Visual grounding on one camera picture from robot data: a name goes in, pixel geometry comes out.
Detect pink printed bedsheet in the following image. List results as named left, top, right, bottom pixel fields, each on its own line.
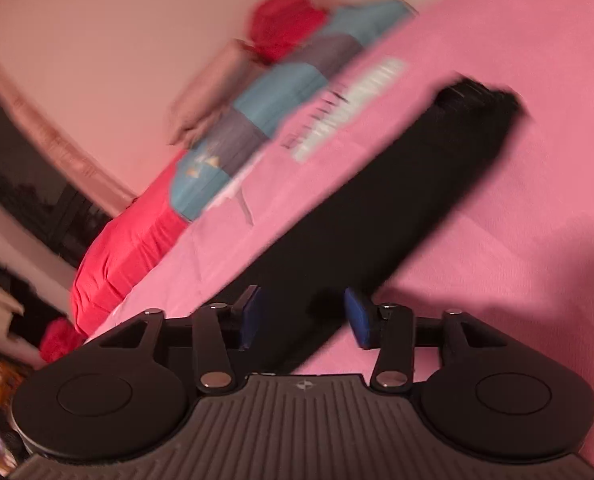
left=104, top=0, right=594, bottom=464

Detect red mattress cover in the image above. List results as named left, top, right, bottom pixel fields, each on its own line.
left=69, top=152, right=190, bottom=336

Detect black pants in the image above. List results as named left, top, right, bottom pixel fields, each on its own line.
left=216, top=78, right=524, bottom=377

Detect folded red blanket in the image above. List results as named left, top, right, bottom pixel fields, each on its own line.
left=246, top=0, right=328, bottom=65

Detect pink curtain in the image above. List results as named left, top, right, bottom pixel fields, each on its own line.
left=0, top=64, right=135, bottom=217

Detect folded beige blanket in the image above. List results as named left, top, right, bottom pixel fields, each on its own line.
left=166, top=39, right=264, bottom=148

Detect dark window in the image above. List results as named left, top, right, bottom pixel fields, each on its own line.
left=0, top=105, right=110, bottom=268

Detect teal grey striped pillow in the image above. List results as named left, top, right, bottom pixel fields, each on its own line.
left=170, top=0, right=413, bottom=221

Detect red cloth pile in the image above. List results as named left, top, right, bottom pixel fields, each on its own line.
left=39, top=318, right=88, bottom=363

